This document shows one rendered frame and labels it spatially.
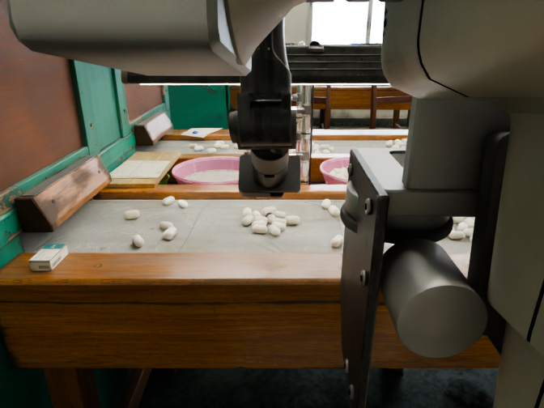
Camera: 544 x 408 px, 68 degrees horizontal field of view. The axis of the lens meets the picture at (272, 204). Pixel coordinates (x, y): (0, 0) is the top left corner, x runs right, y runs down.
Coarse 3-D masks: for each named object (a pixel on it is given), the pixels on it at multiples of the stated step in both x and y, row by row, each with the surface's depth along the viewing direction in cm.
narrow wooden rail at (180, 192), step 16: (112, 192) 104; (128, 192) 104; (144, 192) 104; (160, 192) 104; (176, 192) 104; (192, 192) 104; (208, 192) 104; (224, 192) 104; (304, 192) 104; (320, 192) 104; (336, 192) 104
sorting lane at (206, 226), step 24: (96, 216) 95; (120, 216) 95; (144, 216) 95; (168, 216) 95; (192, 216) 95; (216, 216) 95; (240, 216) 95; (312, 216) 95; (48, 240) 83; (72, 240) 83; (96, 240) 83; (120, 240) 83; (144, 240) 83; (168, 240) 83; (192, 240) 83; (216, 240) 83; (240, 240) 83; (264, 240) 83; (288, 240) 83; (312, 240) 83; (456, 240) 83
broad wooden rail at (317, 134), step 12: (168, 132) 172; (180, 132) 172; (216, 132) 172; (228, 132) 172; (312, 132) 172; (324, 132) 172; (336, 132) 172; (348, 132) 172; (360, 132) 172; (372, 132) 172; (384, 132) 172; (396, 132) 172
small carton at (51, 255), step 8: (48, 248) 71; (56, 248) 71; (64, 248) 72; (40, 256) 68; (48, 256) 68; (56, 256) 69; (64, 256) 72; (32, 264) 67; (40, 264) 67; (48, 264) 67; (56, 264) 69
